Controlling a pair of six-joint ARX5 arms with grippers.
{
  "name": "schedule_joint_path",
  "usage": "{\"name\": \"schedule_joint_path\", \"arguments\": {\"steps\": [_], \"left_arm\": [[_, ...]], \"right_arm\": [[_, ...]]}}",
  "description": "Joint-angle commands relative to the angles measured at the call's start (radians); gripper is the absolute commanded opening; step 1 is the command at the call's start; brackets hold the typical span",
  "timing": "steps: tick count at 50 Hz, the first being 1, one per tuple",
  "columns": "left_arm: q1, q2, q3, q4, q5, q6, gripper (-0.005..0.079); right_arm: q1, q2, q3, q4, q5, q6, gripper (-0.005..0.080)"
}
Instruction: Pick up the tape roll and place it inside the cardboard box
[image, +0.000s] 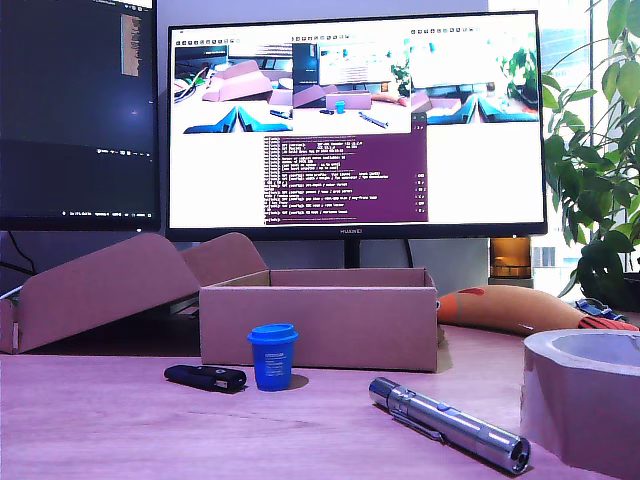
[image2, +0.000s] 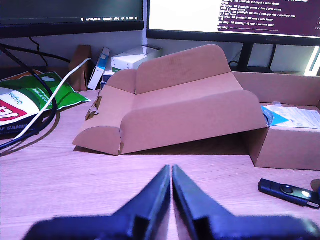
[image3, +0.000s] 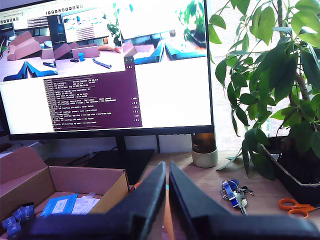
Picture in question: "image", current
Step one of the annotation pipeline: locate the wide beige tape roll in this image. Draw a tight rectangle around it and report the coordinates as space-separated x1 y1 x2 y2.
519 328 640 480

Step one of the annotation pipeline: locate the open brown cardboard box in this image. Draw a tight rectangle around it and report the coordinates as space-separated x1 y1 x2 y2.
0 231 447 374

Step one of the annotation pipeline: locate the small blue lidded cup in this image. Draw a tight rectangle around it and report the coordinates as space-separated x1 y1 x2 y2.
246 323 300 392

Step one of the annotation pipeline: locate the black Huawei computer monitor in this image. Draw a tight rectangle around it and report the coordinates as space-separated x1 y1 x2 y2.
164 9 549 242

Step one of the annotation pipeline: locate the black USB stick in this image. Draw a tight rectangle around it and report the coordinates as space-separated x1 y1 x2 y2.
163 364 248 394

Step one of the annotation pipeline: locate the orange fish plush toy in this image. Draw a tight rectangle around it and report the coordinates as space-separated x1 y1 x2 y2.
436 284 640 337

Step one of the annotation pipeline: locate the silver metal flashlight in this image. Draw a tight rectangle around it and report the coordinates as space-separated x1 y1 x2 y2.
368 376 532 476

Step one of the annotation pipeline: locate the green leafy houseplant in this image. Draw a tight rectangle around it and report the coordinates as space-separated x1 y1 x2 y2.
541 0 640 312

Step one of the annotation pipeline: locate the dark screen computer monitor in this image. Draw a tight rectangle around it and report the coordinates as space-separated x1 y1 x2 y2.
0 0 162 233

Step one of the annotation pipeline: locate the blue strap with buckle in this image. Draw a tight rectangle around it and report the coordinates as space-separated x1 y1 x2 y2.
573 297 620 322

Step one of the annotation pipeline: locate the thin black cable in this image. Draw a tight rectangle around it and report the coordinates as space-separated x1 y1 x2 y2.
0 230 37 277

